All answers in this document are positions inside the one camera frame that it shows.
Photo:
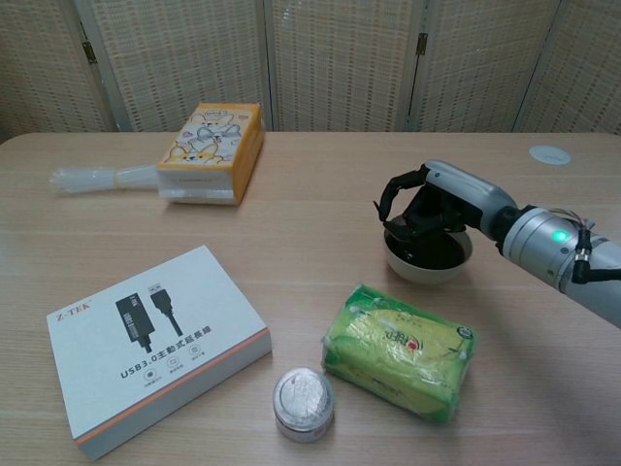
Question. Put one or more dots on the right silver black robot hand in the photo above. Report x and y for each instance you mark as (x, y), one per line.
(466, 189)

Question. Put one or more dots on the white bowl dark liquid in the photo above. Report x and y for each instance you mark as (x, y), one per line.
(427, 273)

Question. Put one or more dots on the white table grommet cover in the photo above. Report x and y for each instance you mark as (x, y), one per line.
(549, 154)

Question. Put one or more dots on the brass screen hinge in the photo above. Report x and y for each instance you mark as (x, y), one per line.
(88, 50)
(422, 43)

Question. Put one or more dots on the green tissue pack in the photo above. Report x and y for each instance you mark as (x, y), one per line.
(398, 349)

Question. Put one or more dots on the woven folding screen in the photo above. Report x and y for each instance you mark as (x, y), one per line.
(339, 58)

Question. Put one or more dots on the small round silver tin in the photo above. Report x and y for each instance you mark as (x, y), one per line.
(303, 394)

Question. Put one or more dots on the orange corgi tissue pack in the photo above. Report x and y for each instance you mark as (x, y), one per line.
(208, 141)

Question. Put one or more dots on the clear plastic straw bundle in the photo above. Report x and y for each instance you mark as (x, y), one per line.
(87, 178)

